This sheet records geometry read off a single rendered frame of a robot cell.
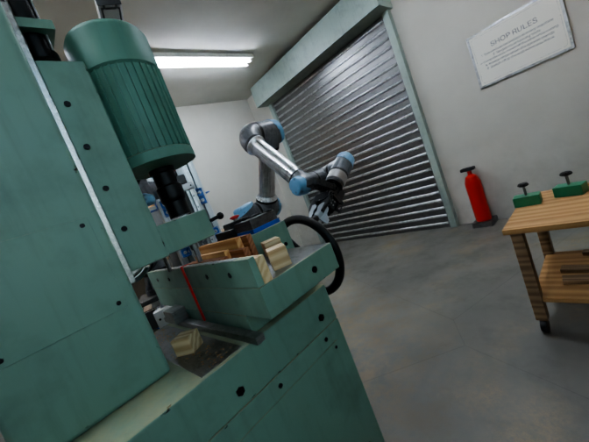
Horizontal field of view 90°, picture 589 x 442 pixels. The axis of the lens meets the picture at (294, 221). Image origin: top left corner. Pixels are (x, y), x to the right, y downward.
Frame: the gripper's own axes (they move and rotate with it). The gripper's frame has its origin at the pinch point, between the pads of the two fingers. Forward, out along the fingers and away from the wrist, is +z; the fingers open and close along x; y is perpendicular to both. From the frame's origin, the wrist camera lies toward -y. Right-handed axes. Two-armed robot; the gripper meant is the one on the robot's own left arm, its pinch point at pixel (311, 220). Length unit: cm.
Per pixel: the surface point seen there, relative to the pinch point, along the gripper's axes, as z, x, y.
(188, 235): 30.4, -1.6, -31.0
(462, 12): -278, -4, 47
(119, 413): 64, -11, -25
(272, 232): 16.0, -3.8, -13.1
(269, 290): 38, -27, -20
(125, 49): 8, -6, -66
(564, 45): -243, -60, 98
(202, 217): 24.5, -1.6, -30.9
